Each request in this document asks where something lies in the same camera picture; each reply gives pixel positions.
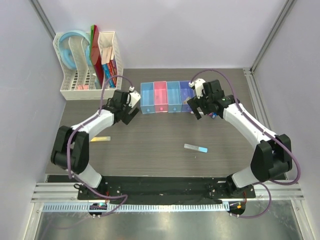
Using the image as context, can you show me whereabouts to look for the purple drawer box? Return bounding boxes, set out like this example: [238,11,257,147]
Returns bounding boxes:
[179,81,195,112]

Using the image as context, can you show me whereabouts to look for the light blue drawer box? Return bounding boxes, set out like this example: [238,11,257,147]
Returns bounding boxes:
[166,81,182,113]
[140,82,156,114]

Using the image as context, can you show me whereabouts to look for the pink drawer box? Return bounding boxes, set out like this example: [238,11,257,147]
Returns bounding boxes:
[153,81,168,113]

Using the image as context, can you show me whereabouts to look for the grey rectangular eraser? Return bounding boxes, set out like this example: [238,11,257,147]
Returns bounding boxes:
[183,98,190,104]

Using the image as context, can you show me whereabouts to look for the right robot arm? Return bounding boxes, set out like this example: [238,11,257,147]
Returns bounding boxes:
[187,78,293,198]

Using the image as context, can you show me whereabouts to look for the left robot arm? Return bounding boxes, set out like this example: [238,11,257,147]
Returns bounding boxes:
[50,87,141,200]

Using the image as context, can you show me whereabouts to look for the blue pencil sharpener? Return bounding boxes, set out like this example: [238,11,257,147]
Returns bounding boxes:
[210,112,217,119]

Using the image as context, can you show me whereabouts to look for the yellow highlighter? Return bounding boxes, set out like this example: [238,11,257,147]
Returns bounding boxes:
[90,136,111,142]

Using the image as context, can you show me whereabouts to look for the stack of books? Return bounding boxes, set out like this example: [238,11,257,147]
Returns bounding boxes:
[101,46,118,80]

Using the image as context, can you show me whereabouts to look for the pink eraser in rack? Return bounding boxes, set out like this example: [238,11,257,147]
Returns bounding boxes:
[77,84,89,90]

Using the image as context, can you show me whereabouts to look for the blue capped glue stick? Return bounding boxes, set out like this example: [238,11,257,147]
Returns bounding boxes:
[183,143,208,153]

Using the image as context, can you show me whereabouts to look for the white file organizer rack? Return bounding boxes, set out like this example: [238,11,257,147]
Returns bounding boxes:
[53,31,124,101]

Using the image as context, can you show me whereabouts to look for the red folder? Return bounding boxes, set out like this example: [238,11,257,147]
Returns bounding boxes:
[90,24,104,88]

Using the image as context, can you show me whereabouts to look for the light blue headphones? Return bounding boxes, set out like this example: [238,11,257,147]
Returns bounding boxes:
[58,30,92,70]

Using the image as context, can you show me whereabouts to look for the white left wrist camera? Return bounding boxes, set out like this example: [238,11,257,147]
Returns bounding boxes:
[126,86,141,109]

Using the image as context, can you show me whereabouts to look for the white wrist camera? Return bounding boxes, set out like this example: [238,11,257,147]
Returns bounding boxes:
[126,86,141,109]
[188,78,206,99]

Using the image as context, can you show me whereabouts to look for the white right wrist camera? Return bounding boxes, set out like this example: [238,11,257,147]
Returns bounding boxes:
[188,78,206,99]

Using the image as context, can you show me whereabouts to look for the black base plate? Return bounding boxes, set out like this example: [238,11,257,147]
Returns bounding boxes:
[76,176,257,201]

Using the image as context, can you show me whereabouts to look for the aluminium rail frame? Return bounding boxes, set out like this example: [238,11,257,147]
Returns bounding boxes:
[31,179,304,216]

